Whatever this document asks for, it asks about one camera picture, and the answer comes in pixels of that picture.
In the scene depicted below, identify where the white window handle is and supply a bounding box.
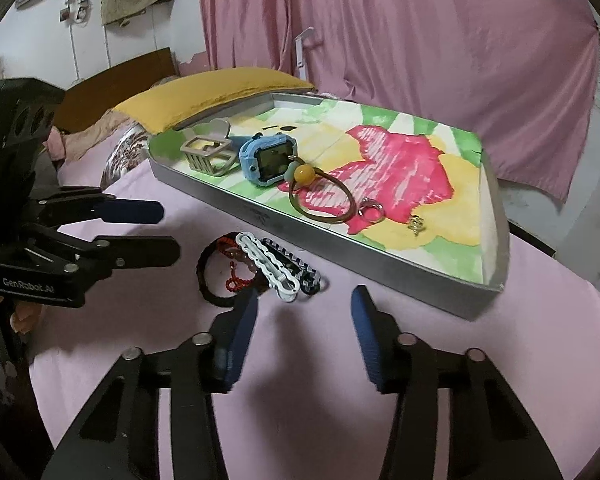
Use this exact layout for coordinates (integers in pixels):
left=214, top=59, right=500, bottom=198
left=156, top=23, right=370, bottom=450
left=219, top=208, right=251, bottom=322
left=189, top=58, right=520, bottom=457
left=295, top=27, right=317, bottom=68

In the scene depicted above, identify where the grey shallow tray box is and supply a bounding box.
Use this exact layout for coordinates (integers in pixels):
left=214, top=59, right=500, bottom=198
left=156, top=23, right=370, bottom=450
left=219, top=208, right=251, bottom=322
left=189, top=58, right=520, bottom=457
left=147, top=91, right=510, bottom=321

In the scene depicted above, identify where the wooden headboard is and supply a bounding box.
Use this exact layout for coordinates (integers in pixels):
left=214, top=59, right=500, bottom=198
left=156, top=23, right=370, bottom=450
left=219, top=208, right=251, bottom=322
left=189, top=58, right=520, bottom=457
left=52, top=47, right=176, bottom=133

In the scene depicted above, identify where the colourful painted paper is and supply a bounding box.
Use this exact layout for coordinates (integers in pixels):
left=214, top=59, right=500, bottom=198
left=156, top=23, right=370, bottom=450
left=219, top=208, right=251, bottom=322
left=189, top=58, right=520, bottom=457
left=152, top=97, right=496, bottom=283

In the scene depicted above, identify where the beige claw hair clip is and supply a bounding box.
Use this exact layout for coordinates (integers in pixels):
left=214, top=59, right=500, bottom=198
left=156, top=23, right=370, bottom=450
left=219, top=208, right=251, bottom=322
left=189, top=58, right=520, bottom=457
left=180, top=119, right=241, bottom=177

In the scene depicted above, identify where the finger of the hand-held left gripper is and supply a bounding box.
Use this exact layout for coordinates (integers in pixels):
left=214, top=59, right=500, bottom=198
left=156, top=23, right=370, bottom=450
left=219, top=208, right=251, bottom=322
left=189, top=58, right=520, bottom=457
left=27, top=222, right=181, bottom=281
left=30, top=186, right=165, bottom=225

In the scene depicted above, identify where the pink curtain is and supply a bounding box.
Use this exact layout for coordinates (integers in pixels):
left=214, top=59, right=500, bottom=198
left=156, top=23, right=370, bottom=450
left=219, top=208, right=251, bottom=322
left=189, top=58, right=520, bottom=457
left=200, top=0, right=600, bottom=203

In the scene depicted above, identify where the person's left hand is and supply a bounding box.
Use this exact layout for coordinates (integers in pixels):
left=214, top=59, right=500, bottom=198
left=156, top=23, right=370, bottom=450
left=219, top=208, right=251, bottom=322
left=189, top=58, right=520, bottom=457
left=10, top=302, right=46, bottom=335

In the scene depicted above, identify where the red bead bracelet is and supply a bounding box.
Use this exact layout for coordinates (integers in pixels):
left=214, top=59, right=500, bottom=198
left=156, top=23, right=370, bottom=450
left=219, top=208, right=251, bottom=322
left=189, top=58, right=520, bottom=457
left=215, top=235, right=261, bottom=293

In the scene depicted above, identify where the brown hair tie yellow bead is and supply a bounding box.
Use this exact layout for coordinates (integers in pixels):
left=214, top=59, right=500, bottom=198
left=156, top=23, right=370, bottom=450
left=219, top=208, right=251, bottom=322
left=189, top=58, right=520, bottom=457
left=286, top=157, right=357, bottom=225

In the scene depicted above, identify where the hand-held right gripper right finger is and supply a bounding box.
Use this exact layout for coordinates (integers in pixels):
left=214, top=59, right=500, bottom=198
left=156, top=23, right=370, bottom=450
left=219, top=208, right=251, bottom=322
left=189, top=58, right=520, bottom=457
left=350, top=285, right=563, bottom=480

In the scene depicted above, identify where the pink blanket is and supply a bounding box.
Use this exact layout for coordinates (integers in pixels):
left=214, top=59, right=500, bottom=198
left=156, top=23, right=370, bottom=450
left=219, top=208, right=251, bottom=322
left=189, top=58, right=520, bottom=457
left=27, top=157, right=600, bottom=480

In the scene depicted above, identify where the beige crumpled blanket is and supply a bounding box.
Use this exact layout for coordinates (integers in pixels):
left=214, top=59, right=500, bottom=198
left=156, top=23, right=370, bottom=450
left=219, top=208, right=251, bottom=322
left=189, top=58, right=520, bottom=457
left=62, top=110, right=146, bottom=163

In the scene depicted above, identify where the pink bed sheet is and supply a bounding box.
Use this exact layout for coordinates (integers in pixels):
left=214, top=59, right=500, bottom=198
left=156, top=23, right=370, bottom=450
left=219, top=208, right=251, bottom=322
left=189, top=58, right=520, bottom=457
left=55, top=152, right=116, bottom=191

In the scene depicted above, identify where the blue digital wristwatch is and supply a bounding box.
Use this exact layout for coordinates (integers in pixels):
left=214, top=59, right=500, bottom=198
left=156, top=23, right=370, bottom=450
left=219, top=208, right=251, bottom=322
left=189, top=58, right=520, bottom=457
left=238, top=132, right=298, bottom=188

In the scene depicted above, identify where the silver ring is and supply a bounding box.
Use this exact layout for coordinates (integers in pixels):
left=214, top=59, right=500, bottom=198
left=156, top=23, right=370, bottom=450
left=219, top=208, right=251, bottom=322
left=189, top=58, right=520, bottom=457
left=357, top=197, right=385, bottom=223

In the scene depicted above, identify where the black checkered hair clip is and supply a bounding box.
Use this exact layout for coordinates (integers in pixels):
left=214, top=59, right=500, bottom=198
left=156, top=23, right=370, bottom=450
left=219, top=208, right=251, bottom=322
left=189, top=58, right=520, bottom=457
left=260, top=236, right=323, bottom=297

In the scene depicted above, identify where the floral satin pillow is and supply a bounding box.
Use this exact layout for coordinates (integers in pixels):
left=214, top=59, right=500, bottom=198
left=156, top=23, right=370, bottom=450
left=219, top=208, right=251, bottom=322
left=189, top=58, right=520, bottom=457
left=100, top=127, right=153, bottom=188

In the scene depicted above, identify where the yellow pillow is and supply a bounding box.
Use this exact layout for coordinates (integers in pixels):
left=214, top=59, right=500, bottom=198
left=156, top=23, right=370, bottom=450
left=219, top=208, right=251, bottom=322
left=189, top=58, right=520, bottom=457
left=112, top=66, right=315, bottom=135

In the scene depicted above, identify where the white wavy hair clip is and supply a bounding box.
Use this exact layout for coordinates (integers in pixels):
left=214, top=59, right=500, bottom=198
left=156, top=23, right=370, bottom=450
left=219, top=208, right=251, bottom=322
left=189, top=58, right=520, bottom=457
left=235, top=231, right=301, bottom=303

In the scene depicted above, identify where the black braided hair tie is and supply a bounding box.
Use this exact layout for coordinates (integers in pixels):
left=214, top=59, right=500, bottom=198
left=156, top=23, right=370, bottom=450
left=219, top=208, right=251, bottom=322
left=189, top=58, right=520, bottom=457
left=197, top=237, right=261, bottom=307

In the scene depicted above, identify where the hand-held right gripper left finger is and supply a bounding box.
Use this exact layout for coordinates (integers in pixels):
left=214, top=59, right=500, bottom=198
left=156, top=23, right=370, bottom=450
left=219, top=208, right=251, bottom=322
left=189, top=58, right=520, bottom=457
left=40, top=287, right=260, bottom=480

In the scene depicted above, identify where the white wall power strip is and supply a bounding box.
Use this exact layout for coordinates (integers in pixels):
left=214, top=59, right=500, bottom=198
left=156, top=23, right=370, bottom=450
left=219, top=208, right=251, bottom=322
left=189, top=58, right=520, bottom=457
left=60, top=0, right=92, bottom=25

